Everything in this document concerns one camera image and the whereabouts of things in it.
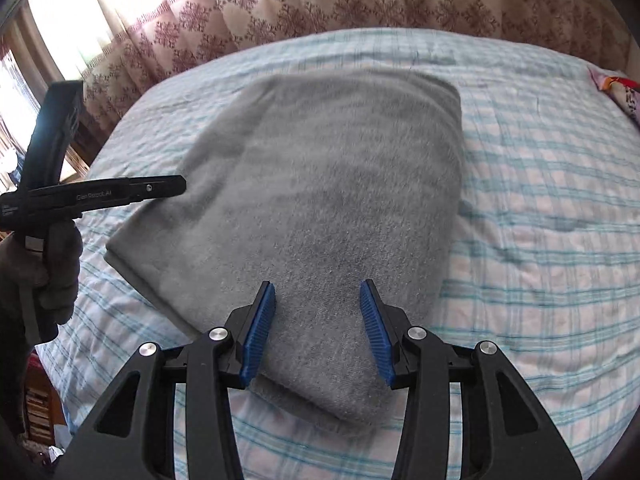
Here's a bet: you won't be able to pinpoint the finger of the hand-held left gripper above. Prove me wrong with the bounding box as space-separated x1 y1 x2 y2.
19 80 85 193
30 175 188 212

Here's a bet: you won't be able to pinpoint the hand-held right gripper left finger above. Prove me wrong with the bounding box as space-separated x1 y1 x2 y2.
55 281 277 480

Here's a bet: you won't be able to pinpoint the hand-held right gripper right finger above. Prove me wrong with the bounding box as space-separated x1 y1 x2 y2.
359 279 583 480

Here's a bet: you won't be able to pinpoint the grey pants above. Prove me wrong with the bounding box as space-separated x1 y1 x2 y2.
104 67 468 426

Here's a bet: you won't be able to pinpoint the person's left hand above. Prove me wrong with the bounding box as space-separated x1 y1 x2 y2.
10 222 84 327

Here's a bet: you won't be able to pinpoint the bed with checked sheet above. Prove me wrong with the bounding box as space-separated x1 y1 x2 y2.
30 27 640 480

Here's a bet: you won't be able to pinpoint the colourful floral quilt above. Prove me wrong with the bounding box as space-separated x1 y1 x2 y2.
587 65 640 126

